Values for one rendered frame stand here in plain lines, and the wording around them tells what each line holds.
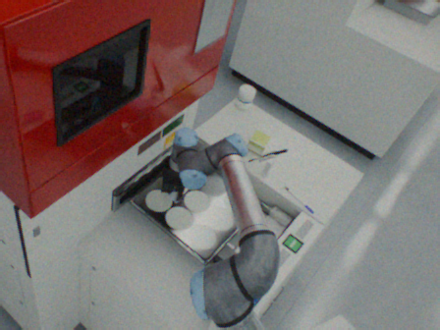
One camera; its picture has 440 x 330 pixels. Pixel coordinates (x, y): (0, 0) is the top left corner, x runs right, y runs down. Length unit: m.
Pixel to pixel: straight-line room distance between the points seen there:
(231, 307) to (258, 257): 0.14
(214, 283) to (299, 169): 0.86
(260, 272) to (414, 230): 2.30
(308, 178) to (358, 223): 1.34
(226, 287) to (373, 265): 1.97
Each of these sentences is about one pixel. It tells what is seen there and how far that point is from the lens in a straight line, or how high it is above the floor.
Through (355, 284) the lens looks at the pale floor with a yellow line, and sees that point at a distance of 2.91.
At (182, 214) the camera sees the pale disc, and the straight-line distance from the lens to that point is 1.69.
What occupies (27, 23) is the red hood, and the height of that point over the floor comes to 1.80.
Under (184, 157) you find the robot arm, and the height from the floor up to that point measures 1.24.
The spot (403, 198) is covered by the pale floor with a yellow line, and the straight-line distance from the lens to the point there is 3.47.
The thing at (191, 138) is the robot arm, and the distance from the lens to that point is 1.42.
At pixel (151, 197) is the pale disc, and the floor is 0.90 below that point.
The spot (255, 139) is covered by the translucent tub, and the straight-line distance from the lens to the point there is 1.82.
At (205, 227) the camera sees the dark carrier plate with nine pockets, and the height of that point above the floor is 0.90.
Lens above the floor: 2.28
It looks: 48 degrees down
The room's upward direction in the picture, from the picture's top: 11 degrees clockwise
